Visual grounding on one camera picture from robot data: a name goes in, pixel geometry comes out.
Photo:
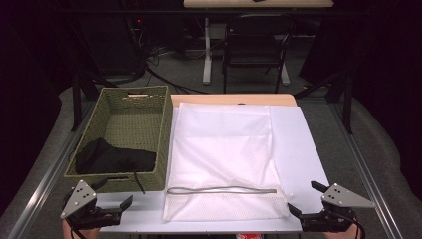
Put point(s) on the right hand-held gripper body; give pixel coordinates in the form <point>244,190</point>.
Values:
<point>341,197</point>

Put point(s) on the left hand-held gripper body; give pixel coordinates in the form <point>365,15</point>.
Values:
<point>78,199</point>

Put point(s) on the green woven basket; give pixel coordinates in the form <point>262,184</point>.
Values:
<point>132,126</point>

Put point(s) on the white mesh laundry bag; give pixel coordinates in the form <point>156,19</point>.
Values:
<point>225,149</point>

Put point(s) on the person's left hand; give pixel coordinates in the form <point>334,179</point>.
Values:
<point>84,234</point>

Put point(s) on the person's right hand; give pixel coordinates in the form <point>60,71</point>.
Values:
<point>348,235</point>

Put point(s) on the white board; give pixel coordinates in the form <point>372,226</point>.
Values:
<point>298,149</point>

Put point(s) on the red packet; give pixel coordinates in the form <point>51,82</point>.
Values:
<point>249,236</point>

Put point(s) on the black metal stand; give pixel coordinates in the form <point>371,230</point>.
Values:
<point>346,106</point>
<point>77,99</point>

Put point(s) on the black equipment rack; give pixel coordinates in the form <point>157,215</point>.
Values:
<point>137,33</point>

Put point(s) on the black folding chair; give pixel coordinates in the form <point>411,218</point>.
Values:
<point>255,43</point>

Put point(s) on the light desk with white legs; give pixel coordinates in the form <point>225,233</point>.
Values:
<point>258,3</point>

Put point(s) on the metal rail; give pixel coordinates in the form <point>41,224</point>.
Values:
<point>365,179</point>
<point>49,181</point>

